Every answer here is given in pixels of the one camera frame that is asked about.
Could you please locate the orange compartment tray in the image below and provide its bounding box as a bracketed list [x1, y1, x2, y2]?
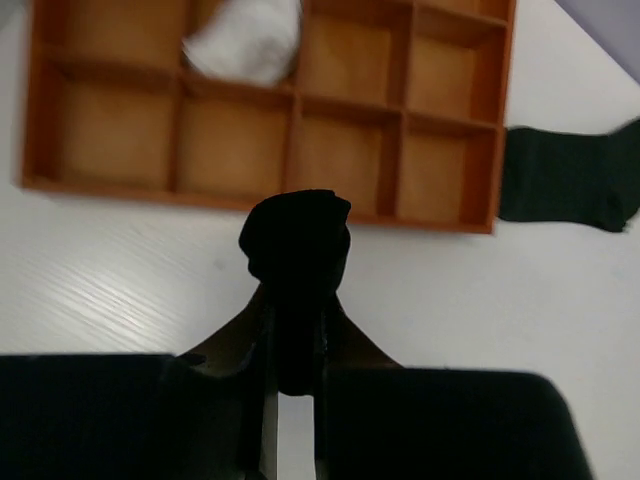
[21, 1, 516, 234]

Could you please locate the black sock top centre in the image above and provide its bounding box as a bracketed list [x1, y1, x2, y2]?
[499, 119, 639, 233]

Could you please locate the black sock with white stripes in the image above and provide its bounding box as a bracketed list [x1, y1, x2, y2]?
[239, 189, 351, 396]

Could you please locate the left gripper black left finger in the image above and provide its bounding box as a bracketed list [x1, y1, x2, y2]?
[174, 286, 278, 479]

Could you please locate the lower white rolled sock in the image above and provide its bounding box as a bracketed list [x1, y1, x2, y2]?
[182, 0, 302, 87]

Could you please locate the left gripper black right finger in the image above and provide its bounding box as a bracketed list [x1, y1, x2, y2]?
[312, 296, 401, 479]

